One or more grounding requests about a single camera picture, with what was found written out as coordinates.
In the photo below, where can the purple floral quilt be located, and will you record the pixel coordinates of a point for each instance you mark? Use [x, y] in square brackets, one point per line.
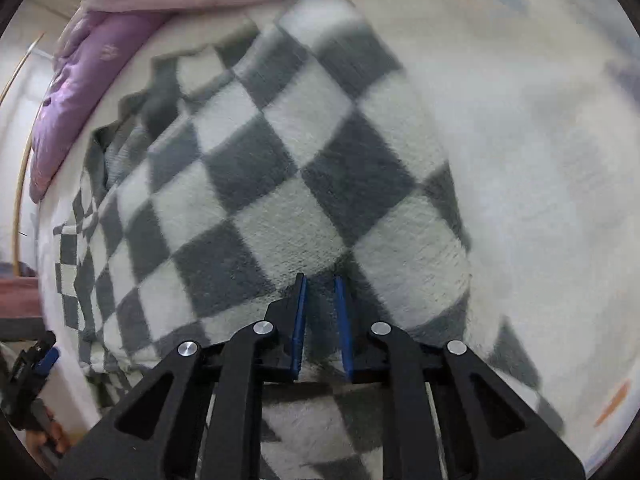
[96, 45]

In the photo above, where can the upper wooden ballet bar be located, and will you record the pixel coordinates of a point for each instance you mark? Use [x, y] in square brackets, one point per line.
[19, 66]

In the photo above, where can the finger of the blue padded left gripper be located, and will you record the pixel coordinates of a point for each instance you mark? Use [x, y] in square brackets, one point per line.
[45, 365]

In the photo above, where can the lower wooden ballet bar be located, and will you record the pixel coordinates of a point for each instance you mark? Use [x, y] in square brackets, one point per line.
[17, 208]

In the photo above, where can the white patterned bed sheet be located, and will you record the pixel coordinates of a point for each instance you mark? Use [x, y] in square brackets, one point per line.
[535, 104]

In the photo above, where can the grey white checkered cardigan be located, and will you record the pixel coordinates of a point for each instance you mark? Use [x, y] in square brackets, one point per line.
[313, 155]

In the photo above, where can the dark white tv cabinet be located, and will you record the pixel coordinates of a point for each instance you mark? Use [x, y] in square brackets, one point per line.
[20, 310]

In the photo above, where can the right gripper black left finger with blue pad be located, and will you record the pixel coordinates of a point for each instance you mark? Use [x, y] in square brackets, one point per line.
[197, 414]

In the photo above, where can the wooden ballet bar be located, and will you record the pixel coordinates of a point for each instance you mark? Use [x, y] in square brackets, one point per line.
[19, 66]
[17, 208]

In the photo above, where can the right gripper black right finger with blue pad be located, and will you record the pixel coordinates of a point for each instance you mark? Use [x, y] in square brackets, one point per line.
[446, 413]

